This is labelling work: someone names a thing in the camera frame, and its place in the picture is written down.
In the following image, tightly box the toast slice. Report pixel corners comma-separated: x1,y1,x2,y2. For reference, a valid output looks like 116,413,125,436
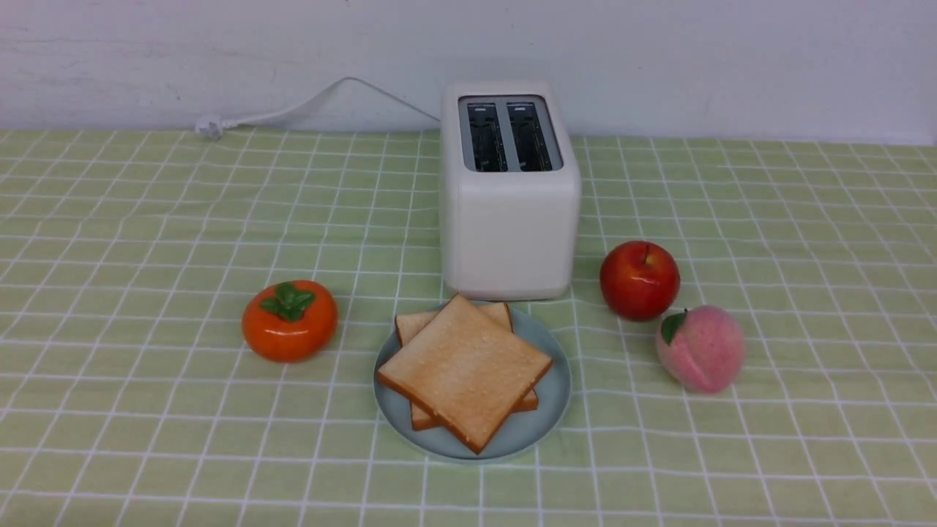
395,302,539,431
377,294,553,455

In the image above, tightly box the white two-slot toaster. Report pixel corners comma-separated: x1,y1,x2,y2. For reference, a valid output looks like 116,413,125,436
438,81,582,301

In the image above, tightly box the red apple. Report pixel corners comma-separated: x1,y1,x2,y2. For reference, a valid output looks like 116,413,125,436
599,240,682,321

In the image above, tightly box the light blue round plate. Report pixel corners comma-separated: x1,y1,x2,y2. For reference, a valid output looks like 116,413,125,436
373,302,572,465

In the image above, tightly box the orange persimmon with green leaf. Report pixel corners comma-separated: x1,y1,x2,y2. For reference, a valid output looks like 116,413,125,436
241,280,339,363

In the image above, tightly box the pink peach with leaf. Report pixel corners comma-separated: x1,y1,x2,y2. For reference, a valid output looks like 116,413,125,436
654,304,746,394

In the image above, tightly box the green checkered tablecloth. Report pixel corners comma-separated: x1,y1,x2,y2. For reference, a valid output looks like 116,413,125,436
1,130,936,526

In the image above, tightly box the white toaster power cord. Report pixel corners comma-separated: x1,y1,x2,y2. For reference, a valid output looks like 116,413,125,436
195,77,441,141

